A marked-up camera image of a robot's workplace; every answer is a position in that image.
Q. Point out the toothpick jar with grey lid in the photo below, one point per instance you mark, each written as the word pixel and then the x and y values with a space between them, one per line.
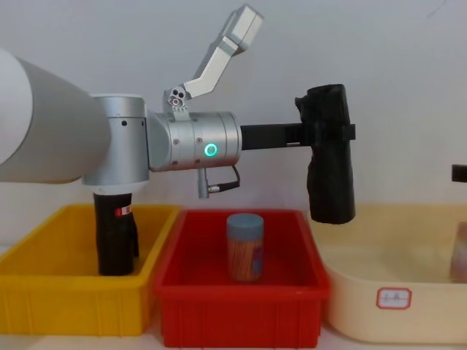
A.
pixel 245 251

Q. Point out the black roll with red label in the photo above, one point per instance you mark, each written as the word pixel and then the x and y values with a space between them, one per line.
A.
pixel 115 240

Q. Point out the pinkish brown container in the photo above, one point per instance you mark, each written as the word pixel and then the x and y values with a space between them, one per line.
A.
pixel 460 255

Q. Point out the cream plastic tub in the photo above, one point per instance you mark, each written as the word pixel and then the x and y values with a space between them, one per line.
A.
pixel 383 255

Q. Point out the yellow plastic bin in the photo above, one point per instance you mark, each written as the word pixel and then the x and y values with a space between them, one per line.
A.
pixel 73 302

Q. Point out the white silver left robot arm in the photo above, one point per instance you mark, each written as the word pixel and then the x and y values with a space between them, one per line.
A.
pixel 54 127

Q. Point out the red plastic bin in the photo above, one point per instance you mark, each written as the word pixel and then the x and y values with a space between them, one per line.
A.
pixel 237 313

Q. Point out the white label with red border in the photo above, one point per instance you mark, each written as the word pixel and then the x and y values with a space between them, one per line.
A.
pixel 394 298

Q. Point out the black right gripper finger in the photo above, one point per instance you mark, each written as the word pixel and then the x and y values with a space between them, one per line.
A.
pixel 460 173

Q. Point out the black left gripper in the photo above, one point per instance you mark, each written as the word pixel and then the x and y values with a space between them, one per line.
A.
pixel 270 136

